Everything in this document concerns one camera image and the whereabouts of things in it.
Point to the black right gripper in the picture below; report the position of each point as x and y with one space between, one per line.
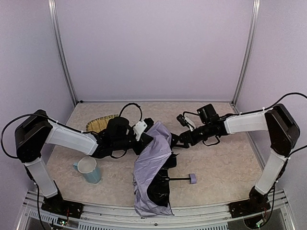
183 138

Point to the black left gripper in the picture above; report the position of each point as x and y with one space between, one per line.
148 123

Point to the lilac folding umbrella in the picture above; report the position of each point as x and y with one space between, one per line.
150 175

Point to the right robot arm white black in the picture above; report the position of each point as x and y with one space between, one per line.
277 121

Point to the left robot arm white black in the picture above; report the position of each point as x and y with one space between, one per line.
38 129

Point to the woven bamboo tray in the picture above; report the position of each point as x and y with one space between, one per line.
99 124

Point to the light blue plastic pitcher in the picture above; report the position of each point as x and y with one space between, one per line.
89 169

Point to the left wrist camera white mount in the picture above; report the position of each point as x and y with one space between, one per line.
142 126

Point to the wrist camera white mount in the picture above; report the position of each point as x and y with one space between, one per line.
185 122
142 126

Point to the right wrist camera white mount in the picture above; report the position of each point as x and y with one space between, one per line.
185 122

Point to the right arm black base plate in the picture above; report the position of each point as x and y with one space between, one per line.
246 207

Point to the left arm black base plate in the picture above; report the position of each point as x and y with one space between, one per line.
64 208

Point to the right aluminium corner post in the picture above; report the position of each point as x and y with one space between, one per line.
248 51

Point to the aluminium corner post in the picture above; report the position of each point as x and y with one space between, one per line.
248 51
60 48

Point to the left aluminium corner post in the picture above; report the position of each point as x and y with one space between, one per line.
60 48

